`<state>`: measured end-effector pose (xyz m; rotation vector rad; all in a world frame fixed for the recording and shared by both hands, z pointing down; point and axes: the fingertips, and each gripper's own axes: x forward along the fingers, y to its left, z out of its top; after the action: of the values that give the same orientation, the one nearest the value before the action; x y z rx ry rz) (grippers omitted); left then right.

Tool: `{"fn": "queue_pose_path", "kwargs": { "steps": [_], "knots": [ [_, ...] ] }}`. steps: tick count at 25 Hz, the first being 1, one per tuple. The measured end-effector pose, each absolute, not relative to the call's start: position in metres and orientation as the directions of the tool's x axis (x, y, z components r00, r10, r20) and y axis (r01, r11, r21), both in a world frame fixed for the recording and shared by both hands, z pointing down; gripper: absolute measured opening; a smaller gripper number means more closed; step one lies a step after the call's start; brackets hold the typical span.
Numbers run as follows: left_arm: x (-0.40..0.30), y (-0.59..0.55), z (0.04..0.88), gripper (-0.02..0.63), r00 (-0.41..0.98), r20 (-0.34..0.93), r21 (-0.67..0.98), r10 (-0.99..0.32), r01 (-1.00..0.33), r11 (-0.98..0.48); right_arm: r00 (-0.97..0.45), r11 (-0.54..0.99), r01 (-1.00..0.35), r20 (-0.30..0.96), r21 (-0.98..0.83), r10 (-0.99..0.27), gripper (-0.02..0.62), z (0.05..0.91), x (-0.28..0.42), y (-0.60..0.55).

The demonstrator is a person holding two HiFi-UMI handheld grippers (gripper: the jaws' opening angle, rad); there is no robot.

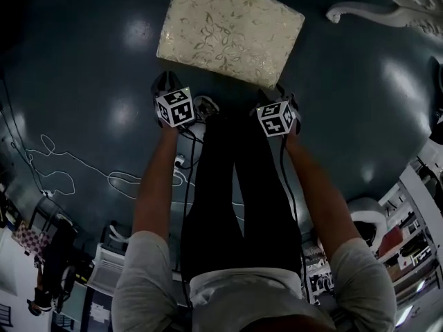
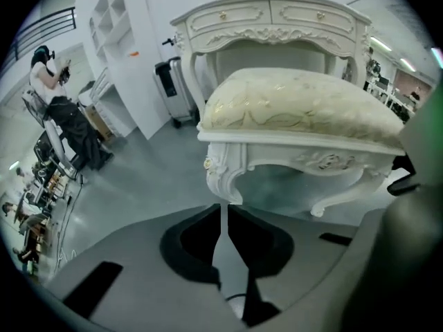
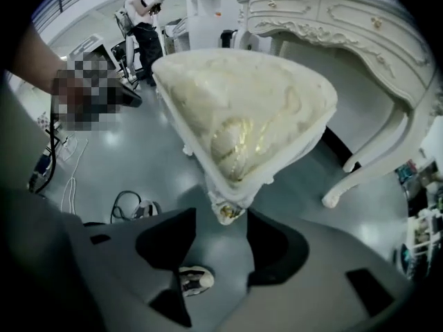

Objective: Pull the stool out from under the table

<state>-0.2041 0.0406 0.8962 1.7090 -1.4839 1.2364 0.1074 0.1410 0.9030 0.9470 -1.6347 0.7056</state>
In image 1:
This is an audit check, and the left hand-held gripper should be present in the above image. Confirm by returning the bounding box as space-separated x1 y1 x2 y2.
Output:
151 71 199 129

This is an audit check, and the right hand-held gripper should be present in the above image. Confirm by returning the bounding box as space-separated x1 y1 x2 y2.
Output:
255 84 302 139

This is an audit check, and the cream floral cushioned stool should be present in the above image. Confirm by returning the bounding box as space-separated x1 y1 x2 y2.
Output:
156 0 307 87

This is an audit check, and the person's right forearm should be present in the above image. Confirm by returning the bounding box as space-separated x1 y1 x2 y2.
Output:
284 132 358 246

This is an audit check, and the person's left forearm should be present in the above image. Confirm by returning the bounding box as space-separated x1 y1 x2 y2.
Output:
132 125 181 237

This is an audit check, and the person's left shoe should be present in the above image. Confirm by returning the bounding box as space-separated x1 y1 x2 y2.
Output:
193 95 222 118

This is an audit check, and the white shelf rack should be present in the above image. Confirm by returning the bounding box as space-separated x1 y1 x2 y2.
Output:
300 163 443 308

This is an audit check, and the white mesh chair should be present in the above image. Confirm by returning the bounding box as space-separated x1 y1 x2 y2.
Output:
85 221 133 296

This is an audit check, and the person's white t-shirt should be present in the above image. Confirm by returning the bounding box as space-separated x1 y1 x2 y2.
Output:
109 229 398 332

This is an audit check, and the checkered cloth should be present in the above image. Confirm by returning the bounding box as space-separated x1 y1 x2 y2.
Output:
11 219 46 256

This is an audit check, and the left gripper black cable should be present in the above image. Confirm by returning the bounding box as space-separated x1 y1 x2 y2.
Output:
175 125 206 311

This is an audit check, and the white floor cable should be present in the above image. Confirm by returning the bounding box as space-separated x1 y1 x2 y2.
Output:
25 133 244 214

